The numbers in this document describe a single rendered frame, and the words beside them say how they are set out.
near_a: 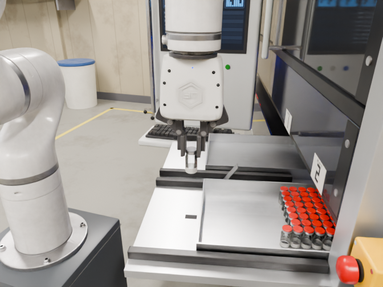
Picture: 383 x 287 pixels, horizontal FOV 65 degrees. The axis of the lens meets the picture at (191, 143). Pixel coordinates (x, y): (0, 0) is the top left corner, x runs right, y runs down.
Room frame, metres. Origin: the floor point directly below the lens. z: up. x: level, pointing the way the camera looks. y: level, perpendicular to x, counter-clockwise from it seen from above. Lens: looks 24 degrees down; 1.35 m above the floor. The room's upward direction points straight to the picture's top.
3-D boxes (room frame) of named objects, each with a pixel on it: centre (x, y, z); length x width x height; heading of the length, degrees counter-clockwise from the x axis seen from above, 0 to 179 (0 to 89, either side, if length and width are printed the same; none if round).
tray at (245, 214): (0.59, -0.19, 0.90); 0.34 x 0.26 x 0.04; 84
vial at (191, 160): (0.48, 0.00, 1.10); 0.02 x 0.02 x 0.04
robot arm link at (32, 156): (0.58, 0.33, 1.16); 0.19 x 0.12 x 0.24; 169
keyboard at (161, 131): (1.31, 0.00, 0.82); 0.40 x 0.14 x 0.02; 77
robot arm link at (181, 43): (0.48, 0.00, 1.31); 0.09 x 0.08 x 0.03; 84
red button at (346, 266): (0.33, -0.24, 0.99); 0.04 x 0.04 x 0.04; 84
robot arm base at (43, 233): (0.55, 0.34, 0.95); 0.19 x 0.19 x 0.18
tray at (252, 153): (0.93, -0.22, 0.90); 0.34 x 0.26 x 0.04; 84
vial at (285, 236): (0.51, -0.20, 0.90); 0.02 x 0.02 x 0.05
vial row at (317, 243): (0.58, -0.28, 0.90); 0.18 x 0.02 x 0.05; 175
